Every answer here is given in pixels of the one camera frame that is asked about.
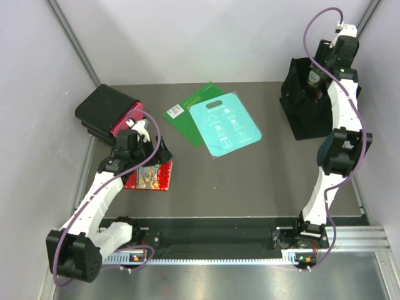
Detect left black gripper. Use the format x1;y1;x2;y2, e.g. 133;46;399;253
131;134;173;167

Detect small green glass bottle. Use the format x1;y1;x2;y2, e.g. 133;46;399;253
306;70;323;101

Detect red bull can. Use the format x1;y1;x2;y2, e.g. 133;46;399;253
316;90;324;101

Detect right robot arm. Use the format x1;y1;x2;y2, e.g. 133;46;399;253
273;34;373;249

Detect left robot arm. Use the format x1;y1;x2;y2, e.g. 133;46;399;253
46;129;172;287

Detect black canvas bag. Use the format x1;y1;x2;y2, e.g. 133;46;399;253
279;56;363;141

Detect red illustrated book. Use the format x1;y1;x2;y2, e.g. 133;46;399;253
124;161;173;191

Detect green plastic board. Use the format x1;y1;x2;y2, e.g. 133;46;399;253
163;82;225;148

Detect teal folding board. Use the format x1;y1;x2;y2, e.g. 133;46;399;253
189;92;262;158

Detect black and pink case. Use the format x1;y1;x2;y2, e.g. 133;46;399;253
75;84;144;146

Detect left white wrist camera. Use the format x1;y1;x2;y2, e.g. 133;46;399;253
126;119;151;143

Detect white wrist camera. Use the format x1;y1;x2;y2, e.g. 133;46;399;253
329;22;358;49
126;119;151;143

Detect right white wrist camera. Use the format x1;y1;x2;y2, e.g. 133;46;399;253
329;22;358;49

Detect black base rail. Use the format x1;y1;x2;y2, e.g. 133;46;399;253
135;217;313;260

